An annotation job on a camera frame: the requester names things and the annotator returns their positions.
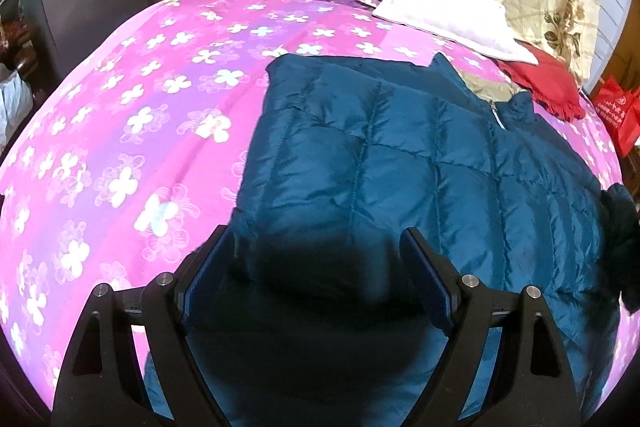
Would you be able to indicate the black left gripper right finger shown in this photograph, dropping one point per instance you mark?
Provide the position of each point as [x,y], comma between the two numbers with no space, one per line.
[531,383]

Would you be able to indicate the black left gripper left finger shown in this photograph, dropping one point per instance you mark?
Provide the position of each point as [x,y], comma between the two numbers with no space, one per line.
[101,384]

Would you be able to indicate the blue quilted down jacket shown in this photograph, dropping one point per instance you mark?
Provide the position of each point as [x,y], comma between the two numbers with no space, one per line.
[317,322]

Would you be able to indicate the pink floral bed sheet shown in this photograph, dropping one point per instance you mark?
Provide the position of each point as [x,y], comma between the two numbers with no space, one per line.
[140,152]

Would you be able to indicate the red shopping bag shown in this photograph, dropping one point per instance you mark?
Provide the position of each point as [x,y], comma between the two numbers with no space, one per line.
[619,111]

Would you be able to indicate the white bag at left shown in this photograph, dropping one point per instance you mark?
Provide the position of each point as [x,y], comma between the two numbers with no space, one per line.
[15,103]

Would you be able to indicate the red fringed cushion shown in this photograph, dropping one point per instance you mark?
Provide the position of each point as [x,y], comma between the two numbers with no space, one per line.
[551,84]

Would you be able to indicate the white pillow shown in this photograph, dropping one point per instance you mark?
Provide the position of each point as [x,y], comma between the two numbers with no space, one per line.
[480,25]

